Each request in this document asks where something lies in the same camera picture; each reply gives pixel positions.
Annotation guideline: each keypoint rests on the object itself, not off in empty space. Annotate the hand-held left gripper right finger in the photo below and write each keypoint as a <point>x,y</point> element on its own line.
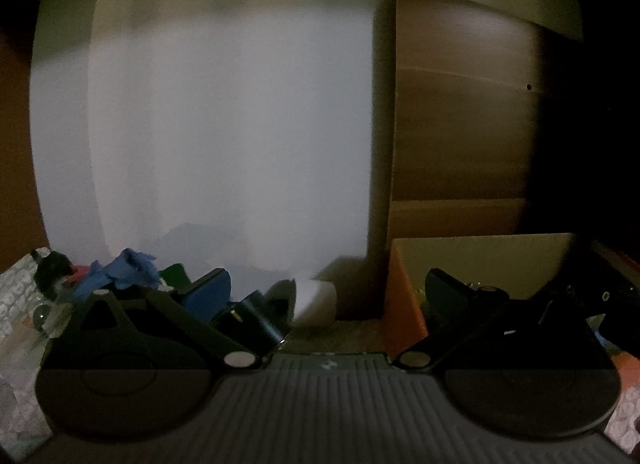
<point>442,289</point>

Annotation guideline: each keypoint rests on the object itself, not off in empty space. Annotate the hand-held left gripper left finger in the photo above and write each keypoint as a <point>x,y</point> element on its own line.
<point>212,291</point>

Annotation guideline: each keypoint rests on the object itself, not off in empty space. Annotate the orange cardboard box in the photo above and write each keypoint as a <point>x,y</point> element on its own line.
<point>405,304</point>

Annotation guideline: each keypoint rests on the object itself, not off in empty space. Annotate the wooden desktop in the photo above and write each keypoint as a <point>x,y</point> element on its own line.
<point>350,336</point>

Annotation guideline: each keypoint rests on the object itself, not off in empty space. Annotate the green cloth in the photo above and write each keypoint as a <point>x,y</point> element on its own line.
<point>175,274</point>

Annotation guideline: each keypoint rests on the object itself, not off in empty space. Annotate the dark green can gold rim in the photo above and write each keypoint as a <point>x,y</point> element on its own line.
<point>260,316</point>

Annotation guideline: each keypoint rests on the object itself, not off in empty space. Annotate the blue cloth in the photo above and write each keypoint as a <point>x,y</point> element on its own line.
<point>125,269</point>

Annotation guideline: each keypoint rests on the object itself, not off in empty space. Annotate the white cup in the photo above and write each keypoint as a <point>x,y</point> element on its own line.
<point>316,301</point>

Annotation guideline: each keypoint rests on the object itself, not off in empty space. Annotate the clear glass bottle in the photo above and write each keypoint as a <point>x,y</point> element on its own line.
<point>46,314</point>

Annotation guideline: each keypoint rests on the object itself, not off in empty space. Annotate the brown wooden board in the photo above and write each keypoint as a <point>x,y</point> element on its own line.
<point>460,108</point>

